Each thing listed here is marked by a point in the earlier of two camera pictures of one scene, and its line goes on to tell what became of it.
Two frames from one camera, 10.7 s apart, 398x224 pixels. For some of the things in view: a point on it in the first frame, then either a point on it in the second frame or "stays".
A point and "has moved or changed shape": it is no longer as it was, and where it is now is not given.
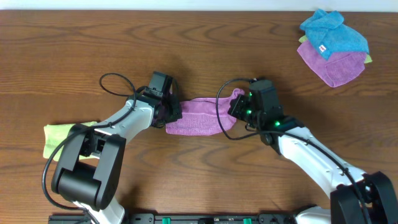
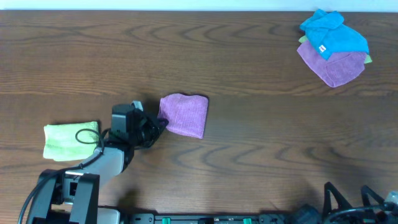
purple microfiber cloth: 199,116 has moved or changed shape
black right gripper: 236,105 -> 347,212
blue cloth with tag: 326,31 stays
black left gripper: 173,109 -> 152,126
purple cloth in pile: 338,69 stays
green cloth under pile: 305,39 stays
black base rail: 184,218 stays
